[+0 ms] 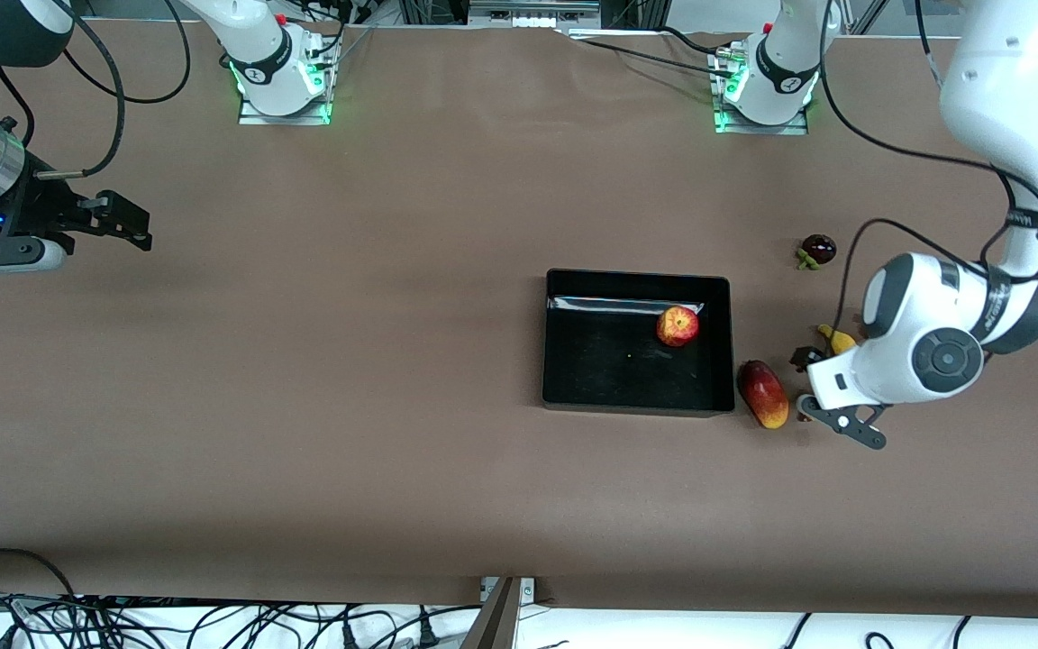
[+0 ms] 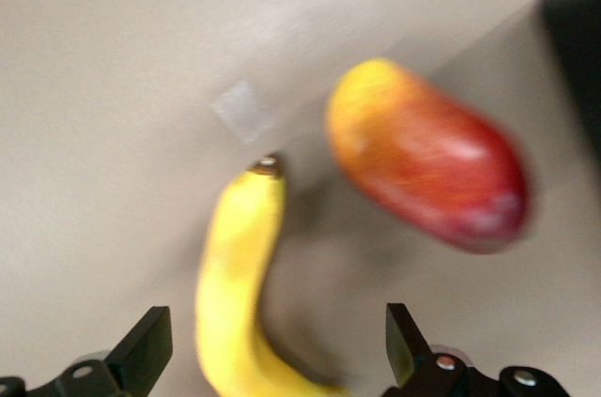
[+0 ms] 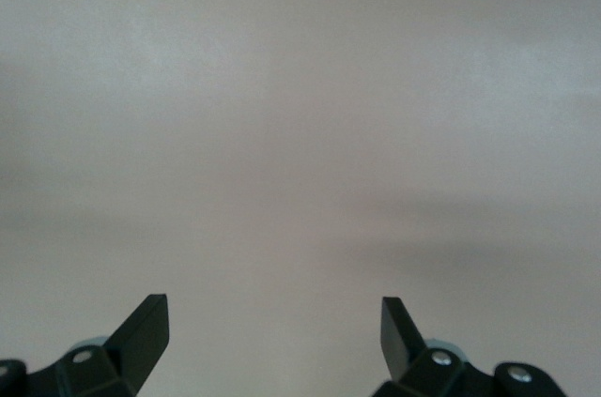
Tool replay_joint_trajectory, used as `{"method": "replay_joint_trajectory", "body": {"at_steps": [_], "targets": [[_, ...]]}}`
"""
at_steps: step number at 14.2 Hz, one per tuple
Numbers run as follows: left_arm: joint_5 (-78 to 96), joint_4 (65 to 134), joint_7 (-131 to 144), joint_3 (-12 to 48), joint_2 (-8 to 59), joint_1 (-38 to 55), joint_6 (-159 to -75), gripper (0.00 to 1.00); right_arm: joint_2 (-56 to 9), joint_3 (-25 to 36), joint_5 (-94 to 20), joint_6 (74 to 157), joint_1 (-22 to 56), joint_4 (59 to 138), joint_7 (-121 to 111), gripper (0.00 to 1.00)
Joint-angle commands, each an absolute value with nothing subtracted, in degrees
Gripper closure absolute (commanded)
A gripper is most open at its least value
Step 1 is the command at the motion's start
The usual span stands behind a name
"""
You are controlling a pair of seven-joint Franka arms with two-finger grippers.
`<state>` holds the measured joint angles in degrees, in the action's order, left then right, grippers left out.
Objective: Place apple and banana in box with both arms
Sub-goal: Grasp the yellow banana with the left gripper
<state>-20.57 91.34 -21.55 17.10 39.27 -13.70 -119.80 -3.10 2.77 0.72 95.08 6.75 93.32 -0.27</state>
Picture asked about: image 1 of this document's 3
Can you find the black plastic box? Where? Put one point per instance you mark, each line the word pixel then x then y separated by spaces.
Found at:
pixel 609 379

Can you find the white power strip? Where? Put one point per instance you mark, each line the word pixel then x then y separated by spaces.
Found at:
pixel 532 16

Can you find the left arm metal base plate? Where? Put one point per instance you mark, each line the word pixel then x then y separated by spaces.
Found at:
pixel 731 126

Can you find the grey camera mount pole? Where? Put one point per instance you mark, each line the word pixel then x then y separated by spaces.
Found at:
pixel 494 622

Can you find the silver metal bracket plate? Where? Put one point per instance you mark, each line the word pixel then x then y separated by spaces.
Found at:
pixel 528 588

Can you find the red yellow mango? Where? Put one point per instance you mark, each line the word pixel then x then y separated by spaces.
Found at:
pixel 763 395

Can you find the dark purple mangosteen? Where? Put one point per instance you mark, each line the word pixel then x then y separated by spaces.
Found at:
pixel 819 249

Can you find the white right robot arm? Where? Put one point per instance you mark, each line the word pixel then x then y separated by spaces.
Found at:
pixel 258 45

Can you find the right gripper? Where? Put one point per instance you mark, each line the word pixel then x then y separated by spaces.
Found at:
pixel 43 214

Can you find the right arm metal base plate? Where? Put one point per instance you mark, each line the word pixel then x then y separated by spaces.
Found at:
pixel 253 115

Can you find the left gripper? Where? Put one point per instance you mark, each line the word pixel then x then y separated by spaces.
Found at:
pixel 805 358

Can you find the brown table cover sheet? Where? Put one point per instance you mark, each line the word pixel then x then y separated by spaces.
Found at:
pixel 393 198

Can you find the red yellow apple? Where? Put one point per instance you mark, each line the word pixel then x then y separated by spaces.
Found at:
pixel 678 326

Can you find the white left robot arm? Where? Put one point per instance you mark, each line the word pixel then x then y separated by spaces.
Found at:
pixel 1015 90

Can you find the yellow banana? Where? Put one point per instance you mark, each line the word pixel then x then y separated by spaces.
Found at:
pixel 841 341

